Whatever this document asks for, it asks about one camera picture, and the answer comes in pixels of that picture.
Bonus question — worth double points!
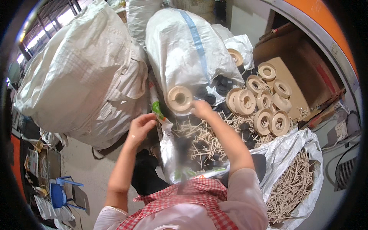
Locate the person's right hand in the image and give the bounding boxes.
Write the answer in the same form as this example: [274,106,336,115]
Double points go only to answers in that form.
[191,100,215,120]

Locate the person's left hand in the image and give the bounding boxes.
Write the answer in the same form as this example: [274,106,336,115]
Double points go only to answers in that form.
[126,113,158,147]

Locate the single beige plastic spool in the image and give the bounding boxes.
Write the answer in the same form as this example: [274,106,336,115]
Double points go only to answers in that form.
[166,86,194,113]

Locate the green and white bag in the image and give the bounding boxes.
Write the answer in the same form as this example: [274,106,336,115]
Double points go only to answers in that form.
[148,80,174,133]

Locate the heap of beige sticks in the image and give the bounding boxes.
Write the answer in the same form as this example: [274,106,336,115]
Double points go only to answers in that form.
[172,108,309,170]
[266,149,315,225]

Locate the heap of black plastic caps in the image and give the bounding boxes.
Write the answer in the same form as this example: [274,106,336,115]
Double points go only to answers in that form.
[175,67,259,171]

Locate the silver sack with printed edge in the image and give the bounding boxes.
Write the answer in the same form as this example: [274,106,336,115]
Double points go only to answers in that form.
[158,118,230,184]

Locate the pile of beige spools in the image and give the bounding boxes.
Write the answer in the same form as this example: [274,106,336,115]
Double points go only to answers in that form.
[226,48,293,137]

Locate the white sack with blue stripe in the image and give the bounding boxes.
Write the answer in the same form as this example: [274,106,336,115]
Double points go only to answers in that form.
[145,8,245,115]

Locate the white plastic bag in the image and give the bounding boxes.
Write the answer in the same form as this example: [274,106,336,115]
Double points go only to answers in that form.
[211,24,255,71]

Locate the large white woven sack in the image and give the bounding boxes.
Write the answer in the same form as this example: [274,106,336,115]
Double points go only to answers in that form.
[13,0,150,150]

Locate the crumpled clear plastic bag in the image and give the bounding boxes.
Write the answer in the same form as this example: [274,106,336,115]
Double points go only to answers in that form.
[40,128,69,150]

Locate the narrow white woven sack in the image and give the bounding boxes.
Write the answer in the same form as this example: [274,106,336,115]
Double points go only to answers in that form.
[126,0,163,51]

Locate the silver white open sack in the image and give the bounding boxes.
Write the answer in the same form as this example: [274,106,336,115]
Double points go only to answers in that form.
[224,128,324,230]

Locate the black container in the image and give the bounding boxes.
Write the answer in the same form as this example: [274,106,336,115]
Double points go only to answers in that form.
[213,0,228,25]

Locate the person's body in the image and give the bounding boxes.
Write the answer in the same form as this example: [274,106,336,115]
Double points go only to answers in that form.
[93,168,269,230]

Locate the brown cardboard box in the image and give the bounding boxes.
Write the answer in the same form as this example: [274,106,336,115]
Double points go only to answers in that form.
[253,23,345,121]

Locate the heap of cardboard clutter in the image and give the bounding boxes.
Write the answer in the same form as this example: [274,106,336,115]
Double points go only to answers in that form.
[23,138,62,196]

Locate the blue plastic chair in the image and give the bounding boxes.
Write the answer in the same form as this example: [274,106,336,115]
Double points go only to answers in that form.
[49,175,87,211]

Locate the white bags on floor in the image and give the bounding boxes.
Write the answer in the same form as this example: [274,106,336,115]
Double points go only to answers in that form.
[33,194,75,230]

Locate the orange machine panel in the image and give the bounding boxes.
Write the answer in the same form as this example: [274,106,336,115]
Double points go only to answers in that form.
[10,134,28,202]

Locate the grey machine with vent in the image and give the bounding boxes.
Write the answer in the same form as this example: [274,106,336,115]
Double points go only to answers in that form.
[313,98,363,191]

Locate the white wall socket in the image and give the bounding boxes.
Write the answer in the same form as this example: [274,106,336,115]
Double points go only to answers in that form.
[335,119,348,141]

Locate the orange machine frame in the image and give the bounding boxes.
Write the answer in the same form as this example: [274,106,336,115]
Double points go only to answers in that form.
[260,0,363,95]

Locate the black cable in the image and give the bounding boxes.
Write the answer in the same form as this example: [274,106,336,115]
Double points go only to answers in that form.
[335,142,361,182]

